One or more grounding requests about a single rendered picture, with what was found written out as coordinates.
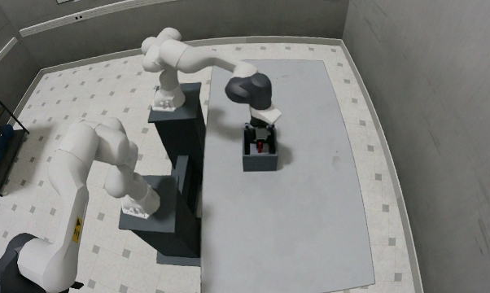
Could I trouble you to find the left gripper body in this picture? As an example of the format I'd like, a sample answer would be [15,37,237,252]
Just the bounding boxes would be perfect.
[250,115,269,128]

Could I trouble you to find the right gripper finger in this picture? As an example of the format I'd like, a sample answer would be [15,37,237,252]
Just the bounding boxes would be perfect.
[66,281,84,293]

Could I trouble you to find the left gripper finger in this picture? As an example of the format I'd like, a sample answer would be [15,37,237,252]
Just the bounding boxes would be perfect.
[245,122,259,149]
[261,123,275,149]

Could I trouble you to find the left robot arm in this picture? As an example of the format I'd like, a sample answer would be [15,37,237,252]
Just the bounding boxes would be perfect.
[142,28,282,125]

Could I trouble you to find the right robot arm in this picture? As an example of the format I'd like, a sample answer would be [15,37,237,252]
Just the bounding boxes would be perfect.
[0,117,160,293]

